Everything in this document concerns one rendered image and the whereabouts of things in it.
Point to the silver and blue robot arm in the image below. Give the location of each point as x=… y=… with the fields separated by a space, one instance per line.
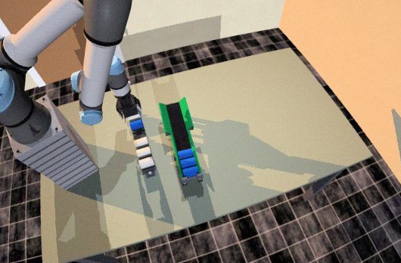
x=105 y=22

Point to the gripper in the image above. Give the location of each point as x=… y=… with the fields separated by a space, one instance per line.
x=127 y=106

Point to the blue cylinder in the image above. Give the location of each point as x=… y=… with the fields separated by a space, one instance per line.
x=189 y=172
x=136 y=124
x=185 y=154
x=187 y=163

